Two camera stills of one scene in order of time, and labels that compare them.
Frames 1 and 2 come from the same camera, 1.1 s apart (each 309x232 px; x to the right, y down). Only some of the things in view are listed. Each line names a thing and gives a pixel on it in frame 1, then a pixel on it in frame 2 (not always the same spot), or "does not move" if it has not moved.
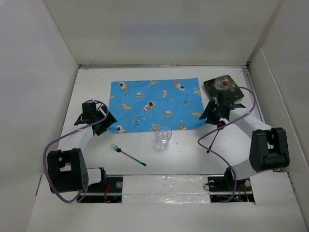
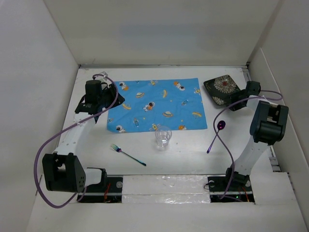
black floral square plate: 215,85 does not move
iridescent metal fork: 116,148 does not move
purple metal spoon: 220,123 does not move
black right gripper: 207,113 to 233,96
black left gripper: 109,121 to 110,90
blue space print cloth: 144,105 does not move
